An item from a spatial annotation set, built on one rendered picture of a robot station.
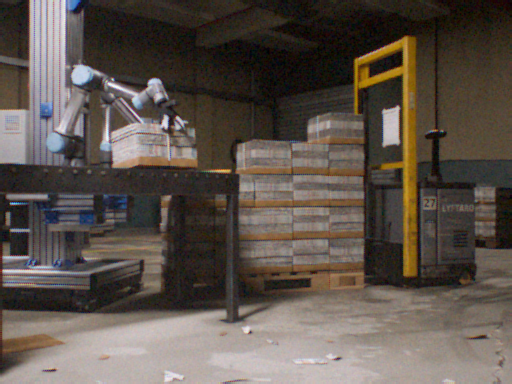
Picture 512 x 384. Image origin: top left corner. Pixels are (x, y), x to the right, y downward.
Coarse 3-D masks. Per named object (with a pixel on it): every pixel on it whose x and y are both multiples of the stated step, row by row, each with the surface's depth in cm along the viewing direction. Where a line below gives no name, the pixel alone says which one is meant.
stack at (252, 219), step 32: (256, 192) 398; (288, 192) 407; (320, 192) 416; (160, 224) 410; (192, 224) 381; (224, 224) 390; (256, 224) 398; (288, 224) 406; (320, 224) 415; (192, 256) 382; (224, 256) 390; (256, 256) 397; (288, 256) 407; (320, 256) 415; (192, 288) 381; (224, 288) 410; (256, 288) 397; (288, 288) 408; (320, 288) 414
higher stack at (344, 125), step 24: (312, 120) 446; (336, 120) 421; (360, 120) 428; (336, 144) 422; (360, 144) 428; (336, 168) 421; (360, 168) 428; (336, 192) 420; (360, 192) 427; (336, 216) 420; (360, 216) 427; (336, 240) 419; (360, 240) 427; (336, 288) 419
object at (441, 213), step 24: (384, 192) 474; (432, 192) 432; (456, 192) 441; (384, 216) 473; (432, 216) 431; (456, 216) 439; (432, 240) 431; (456, 240) 439; (432, 264) 431; (456, 264) 440
